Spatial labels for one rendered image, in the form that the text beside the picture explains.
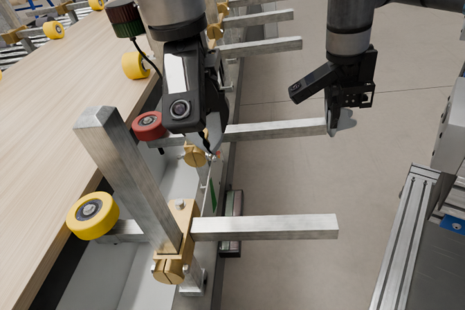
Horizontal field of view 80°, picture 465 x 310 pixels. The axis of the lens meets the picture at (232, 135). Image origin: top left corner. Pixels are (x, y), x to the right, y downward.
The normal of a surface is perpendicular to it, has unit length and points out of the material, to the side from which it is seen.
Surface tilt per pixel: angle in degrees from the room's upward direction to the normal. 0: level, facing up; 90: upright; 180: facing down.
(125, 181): 90
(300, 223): 0
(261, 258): 0
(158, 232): 90
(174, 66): 32
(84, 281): 90
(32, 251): 0
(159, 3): 90
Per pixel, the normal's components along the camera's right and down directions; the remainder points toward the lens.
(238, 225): -0.16, -0.76
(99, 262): 0.98, -0.07
